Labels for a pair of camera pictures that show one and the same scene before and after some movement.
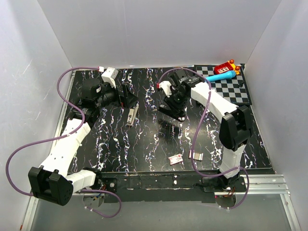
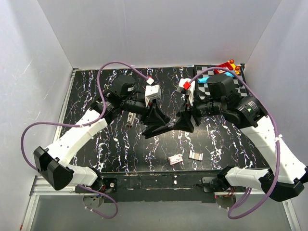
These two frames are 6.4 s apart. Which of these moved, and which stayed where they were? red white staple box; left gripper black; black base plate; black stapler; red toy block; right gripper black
Moved: black stapler; left gripper black; right gripper black
Stayed: black base plate; red white staple box; red toy block
